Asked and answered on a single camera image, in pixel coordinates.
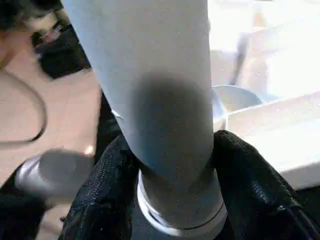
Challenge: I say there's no white plastic table leg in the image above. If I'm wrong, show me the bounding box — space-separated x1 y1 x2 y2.
60 0 229 238

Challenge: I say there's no white plastic table top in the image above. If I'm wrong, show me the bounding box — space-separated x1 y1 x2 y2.
208 0 320 191

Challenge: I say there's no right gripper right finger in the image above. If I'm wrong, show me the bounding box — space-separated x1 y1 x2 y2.
211 129 320 240

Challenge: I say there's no black left camera cable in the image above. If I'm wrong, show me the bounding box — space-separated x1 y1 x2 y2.
0 71 49 145

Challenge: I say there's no black quilted mat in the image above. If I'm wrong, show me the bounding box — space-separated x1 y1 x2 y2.
0 91 320 240

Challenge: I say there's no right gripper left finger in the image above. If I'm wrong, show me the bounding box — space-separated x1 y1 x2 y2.
58 135 141 240

